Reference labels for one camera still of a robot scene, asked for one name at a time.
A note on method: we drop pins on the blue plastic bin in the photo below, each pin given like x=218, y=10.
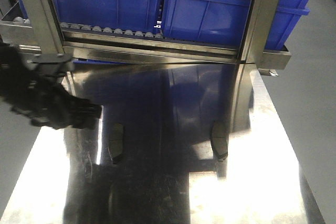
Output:
x=223, y=21
x=135, y=15

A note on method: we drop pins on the right blue plastic bin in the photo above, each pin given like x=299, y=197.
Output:
x=223, y=21

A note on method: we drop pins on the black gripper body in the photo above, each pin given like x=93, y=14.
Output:
x=47, y=103

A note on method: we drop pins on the stainless steel roller rack frame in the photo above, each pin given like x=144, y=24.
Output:
x=44, y=35

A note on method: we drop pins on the grey brake pad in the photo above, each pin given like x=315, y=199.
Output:
x=219, y=140
x=115, y=143

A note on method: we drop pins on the left blue plastic bin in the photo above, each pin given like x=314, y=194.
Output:
x=135, y=15

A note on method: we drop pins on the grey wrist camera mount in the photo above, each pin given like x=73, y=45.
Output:
x=50, y=65

